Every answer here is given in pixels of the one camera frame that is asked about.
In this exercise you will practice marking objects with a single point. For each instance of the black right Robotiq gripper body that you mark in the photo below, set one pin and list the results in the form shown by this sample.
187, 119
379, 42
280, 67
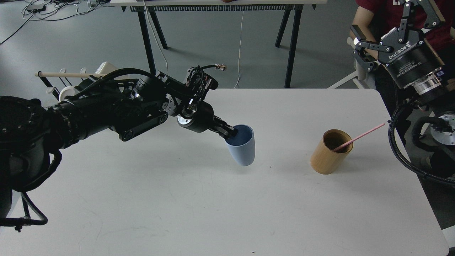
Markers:
414, 58

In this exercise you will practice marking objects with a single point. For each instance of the blue plastic cup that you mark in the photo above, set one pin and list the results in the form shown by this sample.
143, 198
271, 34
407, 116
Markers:
242, 145

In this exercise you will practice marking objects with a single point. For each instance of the black wire cup rack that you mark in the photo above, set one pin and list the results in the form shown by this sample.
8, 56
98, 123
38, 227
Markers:
53, 87

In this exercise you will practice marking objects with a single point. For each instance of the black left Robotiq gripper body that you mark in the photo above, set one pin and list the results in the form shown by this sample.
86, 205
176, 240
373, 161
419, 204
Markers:
202, 120

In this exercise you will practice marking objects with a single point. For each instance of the bamboo cylinder holder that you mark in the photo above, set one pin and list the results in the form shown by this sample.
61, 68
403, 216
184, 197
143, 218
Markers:
326, 159

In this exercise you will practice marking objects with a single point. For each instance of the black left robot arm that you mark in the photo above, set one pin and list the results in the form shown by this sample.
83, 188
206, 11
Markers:
127, 101

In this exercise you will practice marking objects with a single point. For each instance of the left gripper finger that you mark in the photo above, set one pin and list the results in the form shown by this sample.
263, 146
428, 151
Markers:
228, 135
221, 126

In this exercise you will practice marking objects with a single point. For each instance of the white mug on rack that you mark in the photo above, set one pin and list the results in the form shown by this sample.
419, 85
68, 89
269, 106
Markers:
103, 69

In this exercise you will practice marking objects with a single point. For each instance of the white chair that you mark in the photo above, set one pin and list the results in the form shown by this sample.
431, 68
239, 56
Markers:
359, 77

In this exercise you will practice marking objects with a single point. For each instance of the pink chopstick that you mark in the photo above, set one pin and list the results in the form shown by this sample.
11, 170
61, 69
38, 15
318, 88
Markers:
357, 137

